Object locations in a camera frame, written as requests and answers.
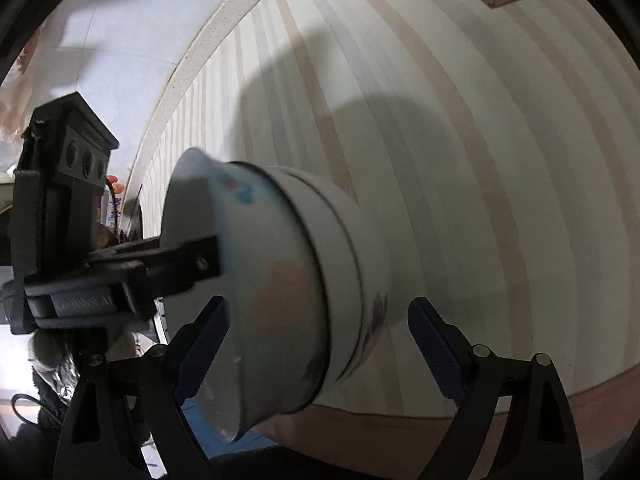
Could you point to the colourful fruit wall sticker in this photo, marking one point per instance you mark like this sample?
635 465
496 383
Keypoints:
110 204

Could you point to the plain white bowl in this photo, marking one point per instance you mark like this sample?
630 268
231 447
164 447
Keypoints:
321 206

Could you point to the white bowl red blue dots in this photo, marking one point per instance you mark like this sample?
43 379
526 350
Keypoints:
275 355

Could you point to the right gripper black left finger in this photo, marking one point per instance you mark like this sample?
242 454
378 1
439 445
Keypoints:
114 400

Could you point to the striped table mat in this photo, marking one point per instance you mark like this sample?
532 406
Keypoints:
499 148

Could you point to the white bowl dark rim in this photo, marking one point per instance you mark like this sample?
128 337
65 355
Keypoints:
368 245

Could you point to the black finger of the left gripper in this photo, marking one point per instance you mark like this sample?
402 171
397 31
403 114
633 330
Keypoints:
175 259

